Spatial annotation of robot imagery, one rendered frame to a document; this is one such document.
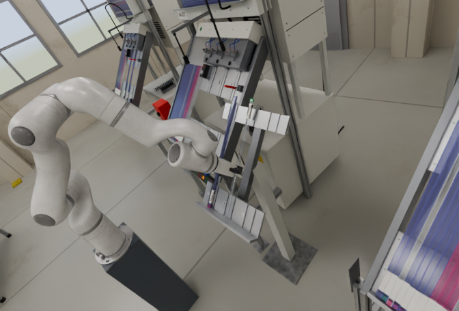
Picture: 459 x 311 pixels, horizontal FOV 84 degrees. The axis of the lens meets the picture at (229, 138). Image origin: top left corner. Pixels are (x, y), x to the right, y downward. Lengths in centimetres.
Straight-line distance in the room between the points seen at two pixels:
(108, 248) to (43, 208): 36
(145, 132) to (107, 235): 62
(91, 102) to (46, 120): 14
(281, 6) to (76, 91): 96
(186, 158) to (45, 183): 50
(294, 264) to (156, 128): 125
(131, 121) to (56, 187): 41
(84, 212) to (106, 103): 57
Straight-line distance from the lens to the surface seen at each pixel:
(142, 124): 78
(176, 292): 170
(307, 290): 170
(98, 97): 78
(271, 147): 149
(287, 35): 139
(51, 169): 102
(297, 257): 176
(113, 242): 131
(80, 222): 122
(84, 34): 494
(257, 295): 174
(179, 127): 78
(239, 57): 127
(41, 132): 85
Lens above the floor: 159
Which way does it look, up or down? 35 degrees down
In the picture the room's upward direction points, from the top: 24 degrees counter-clockwise
